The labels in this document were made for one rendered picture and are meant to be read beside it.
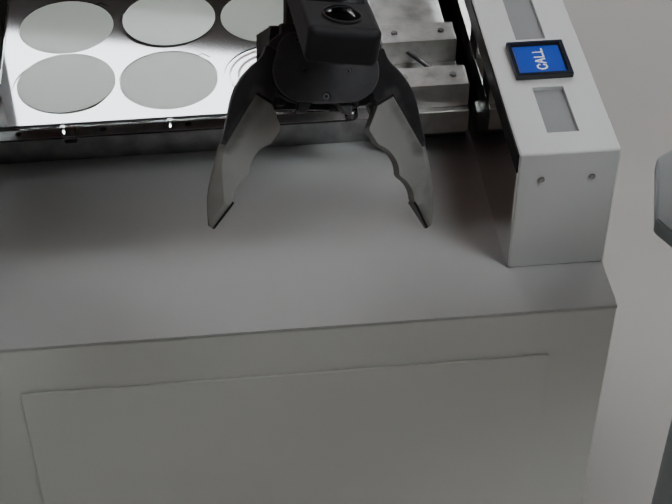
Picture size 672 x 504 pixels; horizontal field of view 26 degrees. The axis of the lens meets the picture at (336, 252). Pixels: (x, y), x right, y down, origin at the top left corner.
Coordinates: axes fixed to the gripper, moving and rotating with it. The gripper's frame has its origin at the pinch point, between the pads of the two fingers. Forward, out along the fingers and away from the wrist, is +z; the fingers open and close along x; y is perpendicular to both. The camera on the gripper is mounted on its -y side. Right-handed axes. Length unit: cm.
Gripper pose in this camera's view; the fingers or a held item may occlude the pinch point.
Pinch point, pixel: (323, 231)
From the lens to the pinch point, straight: 98.3
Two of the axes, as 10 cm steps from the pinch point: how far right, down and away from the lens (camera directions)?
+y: -2.0, -0.5, 9.8
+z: 0.0, 10.0, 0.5
